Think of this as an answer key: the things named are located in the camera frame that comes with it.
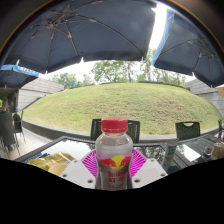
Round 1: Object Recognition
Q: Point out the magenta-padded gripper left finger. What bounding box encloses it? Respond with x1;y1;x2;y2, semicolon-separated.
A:
59;148;100;190

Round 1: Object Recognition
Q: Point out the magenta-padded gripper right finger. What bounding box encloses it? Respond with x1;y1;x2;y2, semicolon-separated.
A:
129;148;169;190

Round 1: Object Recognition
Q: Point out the clear red-capped drink bottle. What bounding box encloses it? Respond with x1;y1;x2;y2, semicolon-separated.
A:
94;116;134;191

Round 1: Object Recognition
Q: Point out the standing grey tube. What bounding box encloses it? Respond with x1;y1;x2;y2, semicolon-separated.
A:
162;139;180;173

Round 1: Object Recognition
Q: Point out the yellow foil snack packet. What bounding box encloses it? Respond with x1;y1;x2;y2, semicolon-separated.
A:
28;151;76;172

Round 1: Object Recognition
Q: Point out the dark wicker chair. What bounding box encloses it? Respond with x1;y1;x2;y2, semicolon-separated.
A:
0;111;16;151
217;119;224;140
175;120;202;141
90;118;141;145

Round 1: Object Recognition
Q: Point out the small round ashtray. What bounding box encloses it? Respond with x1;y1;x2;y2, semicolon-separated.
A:
203;143;215;159

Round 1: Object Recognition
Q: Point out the person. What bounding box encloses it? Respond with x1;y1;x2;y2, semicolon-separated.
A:
0;96;10;113

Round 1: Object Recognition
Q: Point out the tan patio umbrella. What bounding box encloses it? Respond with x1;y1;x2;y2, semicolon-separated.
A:
216;85;224;98

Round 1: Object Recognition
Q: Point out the navy umbrella with blue trim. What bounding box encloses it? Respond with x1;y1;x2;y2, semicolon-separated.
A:
0;64;40;89

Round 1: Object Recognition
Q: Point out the large navy patio umbrella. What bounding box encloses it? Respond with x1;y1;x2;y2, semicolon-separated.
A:
0;0;158;75

